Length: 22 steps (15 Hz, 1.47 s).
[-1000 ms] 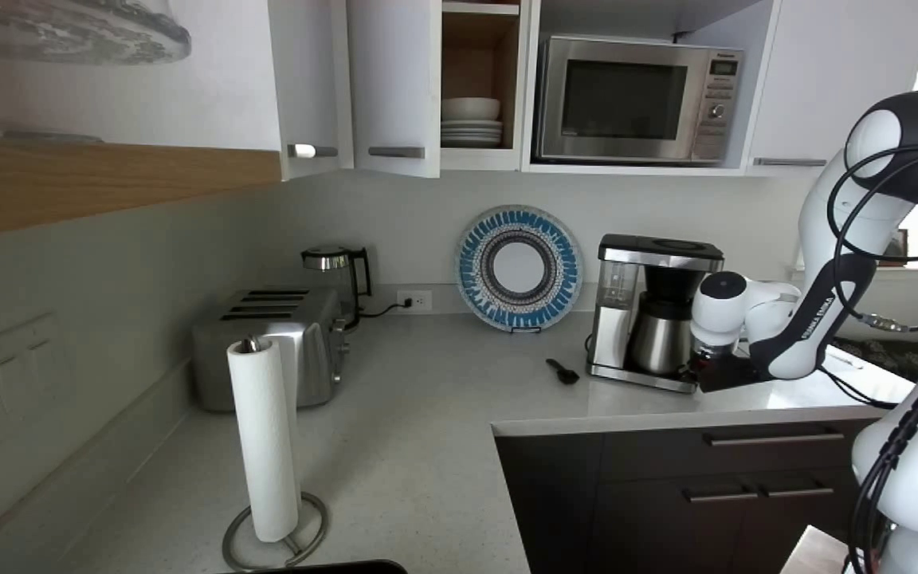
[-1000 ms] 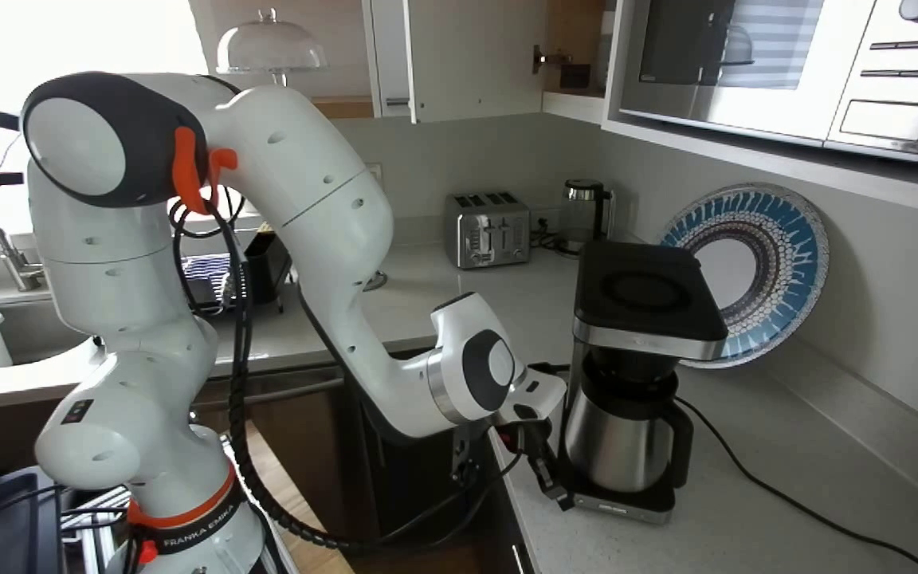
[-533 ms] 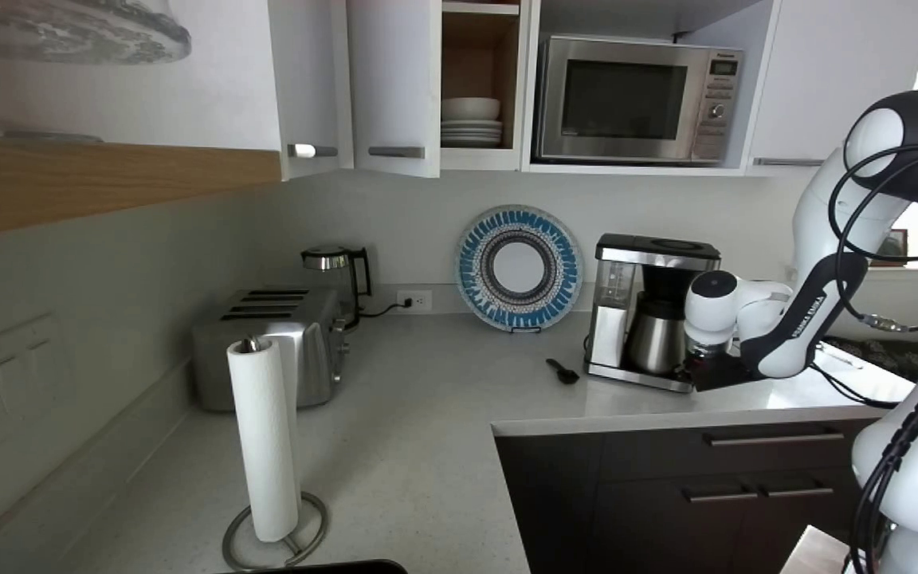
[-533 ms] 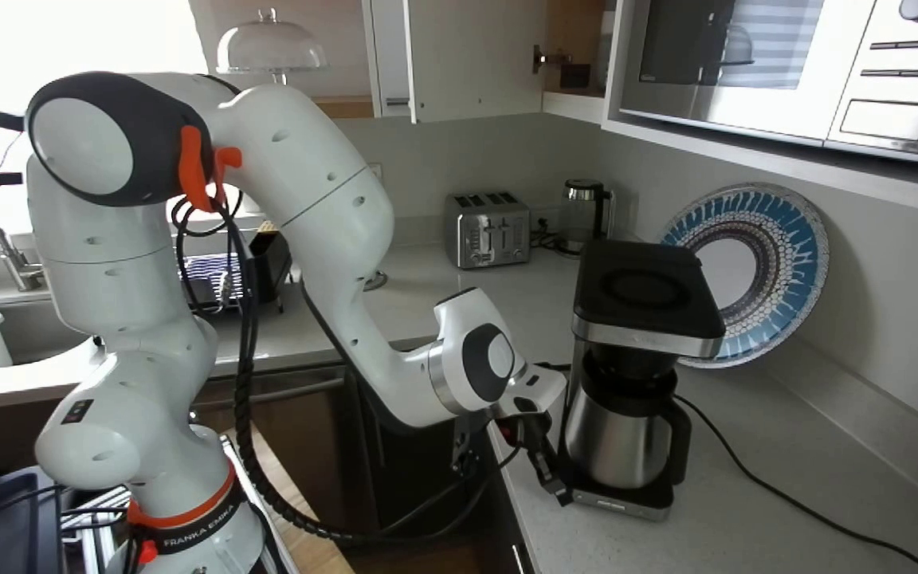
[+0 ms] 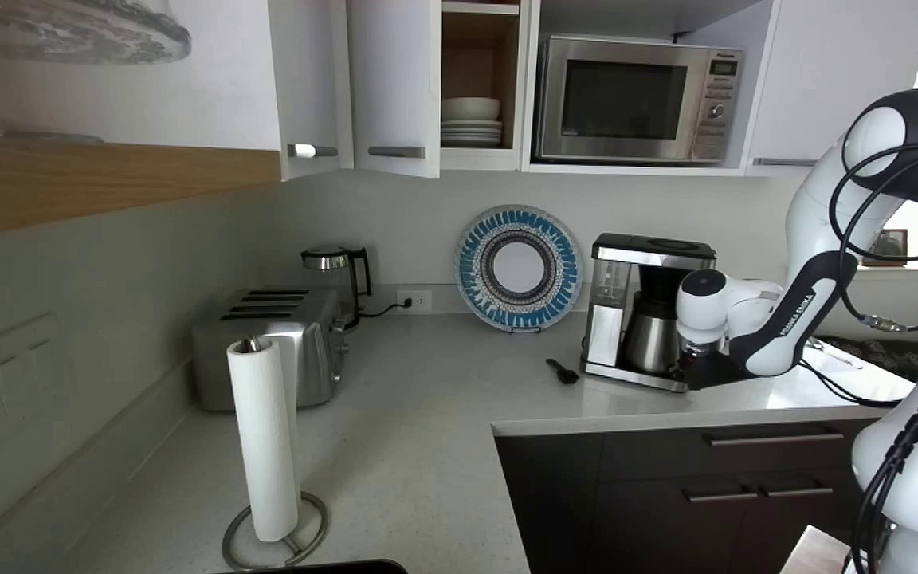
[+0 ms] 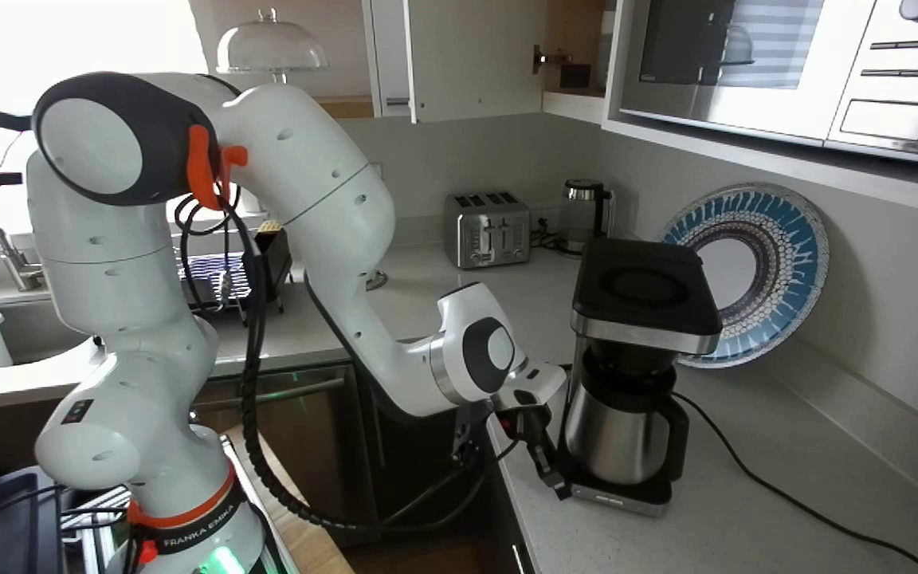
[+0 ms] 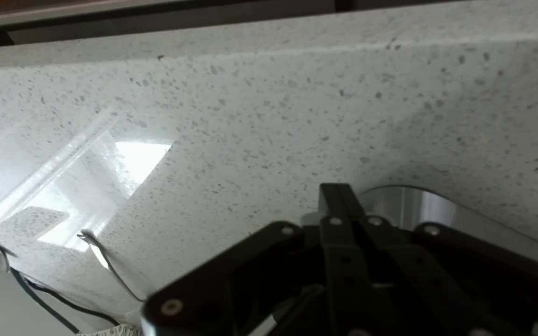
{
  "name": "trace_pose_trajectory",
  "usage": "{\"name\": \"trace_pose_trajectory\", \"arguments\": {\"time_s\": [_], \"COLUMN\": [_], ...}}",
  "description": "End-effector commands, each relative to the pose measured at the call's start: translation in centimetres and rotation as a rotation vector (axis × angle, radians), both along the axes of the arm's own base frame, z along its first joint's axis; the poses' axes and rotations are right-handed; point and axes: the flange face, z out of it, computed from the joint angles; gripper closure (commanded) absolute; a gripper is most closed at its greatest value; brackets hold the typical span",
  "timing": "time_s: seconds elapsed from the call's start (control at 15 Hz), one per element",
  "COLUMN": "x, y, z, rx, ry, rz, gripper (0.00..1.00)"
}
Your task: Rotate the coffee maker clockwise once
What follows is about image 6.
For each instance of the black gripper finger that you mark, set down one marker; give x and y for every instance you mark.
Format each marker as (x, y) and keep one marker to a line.
(556, 473)
(529, 451)

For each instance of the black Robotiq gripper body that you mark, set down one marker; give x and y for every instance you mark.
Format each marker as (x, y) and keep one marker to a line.
(525, 420)

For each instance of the black steel coffee maker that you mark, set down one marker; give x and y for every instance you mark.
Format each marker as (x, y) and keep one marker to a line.
(639, 306)

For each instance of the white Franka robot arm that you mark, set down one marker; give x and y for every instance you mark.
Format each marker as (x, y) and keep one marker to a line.
(300, 234)

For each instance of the stainless steel thermal carafe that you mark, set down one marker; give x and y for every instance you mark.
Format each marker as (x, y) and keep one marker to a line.
(612, 430)

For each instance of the dark lower kitchen cabinet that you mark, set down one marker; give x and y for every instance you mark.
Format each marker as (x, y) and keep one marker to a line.
(414, 478)

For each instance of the silver four-slot toaster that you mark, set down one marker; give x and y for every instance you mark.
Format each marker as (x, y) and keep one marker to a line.
(489, 229)

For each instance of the steel electric kettle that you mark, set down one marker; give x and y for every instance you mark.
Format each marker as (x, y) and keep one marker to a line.
(584, 217)

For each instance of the wooden board edge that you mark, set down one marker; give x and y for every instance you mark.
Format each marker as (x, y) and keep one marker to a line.
(287, 521)

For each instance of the blue white decorative plate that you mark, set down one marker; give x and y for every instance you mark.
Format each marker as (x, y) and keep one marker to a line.
(765, 267)

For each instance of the black dish drying rack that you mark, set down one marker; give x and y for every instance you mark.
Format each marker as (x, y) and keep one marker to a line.
(268, 267)

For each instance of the white open cabinet door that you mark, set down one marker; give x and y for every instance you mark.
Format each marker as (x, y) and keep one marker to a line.
(469, 59)

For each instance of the stainless steel microwave oven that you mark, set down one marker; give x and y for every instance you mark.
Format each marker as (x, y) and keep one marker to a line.
(799, 66)

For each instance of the glass cake stand dome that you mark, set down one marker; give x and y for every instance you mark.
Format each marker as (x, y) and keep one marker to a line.
(268, 47)

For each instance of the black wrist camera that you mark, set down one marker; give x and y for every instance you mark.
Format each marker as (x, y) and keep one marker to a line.
(474, 435)

